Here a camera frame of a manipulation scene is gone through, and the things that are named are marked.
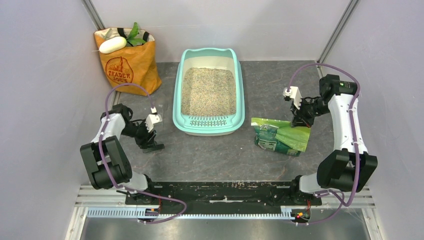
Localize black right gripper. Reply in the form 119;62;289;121
290;96;331;128

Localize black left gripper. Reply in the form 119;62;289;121
120;118;157;150

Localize green litter bag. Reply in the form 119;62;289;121
251;117;311;156

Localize teal plastic litter box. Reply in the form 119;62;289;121
172;47;245;136

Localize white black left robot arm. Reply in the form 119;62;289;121
80;103;165;204

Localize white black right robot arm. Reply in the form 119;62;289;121
283;74;378;205

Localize beige cat litter pellets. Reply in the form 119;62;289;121
181;67;237;117

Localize orange Trader Joe's paper bag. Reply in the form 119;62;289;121
93;25;162;96

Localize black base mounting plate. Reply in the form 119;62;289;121
125;181;322;215

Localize green leafy vegetable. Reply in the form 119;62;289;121
126;22;147;47

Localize white daikon radish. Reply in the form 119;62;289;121
98;36;127;54

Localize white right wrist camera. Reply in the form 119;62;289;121
283;86;302;110

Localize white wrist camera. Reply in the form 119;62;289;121
283;86;302;110
145;107;163;133

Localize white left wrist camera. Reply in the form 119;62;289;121
145;107;163;133

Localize aluminium rail frame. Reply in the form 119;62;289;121
65;181;384;240

